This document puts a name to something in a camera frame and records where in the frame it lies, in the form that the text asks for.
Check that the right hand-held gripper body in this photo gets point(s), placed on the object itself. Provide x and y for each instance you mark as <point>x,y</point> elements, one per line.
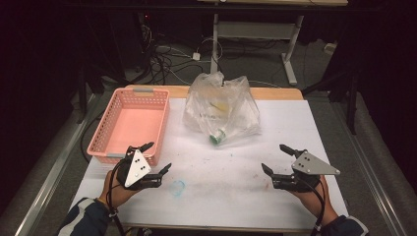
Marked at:
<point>309,165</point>

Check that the desk with white frame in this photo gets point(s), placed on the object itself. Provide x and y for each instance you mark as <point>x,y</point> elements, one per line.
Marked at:
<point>252,30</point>

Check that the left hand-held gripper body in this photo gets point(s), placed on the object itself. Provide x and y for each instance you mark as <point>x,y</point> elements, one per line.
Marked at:
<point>137,168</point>

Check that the metal floor rail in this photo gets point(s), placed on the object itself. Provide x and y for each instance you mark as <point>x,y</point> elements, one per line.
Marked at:
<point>377,190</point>
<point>49,193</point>

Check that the small plastic bottle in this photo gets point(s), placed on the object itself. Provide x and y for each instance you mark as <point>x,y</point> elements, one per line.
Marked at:
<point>217,137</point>

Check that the black metal stand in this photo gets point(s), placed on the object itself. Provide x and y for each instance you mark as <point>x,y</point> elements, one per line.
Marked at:
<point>352,108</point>
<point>82,98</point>

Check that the white power adapter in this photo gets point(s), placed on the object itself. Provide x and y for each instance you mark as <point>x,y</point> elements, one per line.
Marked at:
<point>196,56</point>

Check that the white board sheet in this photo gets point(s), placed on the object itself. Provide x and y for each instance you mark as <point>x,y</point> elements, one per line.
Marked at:
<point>229,203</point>

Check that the person's right hand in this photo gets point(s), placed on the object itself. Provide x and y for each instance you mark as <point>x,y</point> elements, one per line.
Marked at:
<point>316,203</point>

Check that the clear smiley plastic bag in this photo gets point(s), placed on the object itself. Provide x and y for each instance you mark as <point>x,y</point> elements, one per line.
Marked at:
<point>223,98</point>

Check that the person's left hand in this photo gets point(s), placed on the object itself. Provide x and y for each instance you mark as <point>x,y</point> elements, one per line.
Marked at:
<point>116,193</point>

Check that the pink plastic basket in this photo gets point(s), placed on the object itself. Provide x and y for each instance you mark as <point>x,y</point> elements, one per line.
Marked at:
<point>137,121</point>

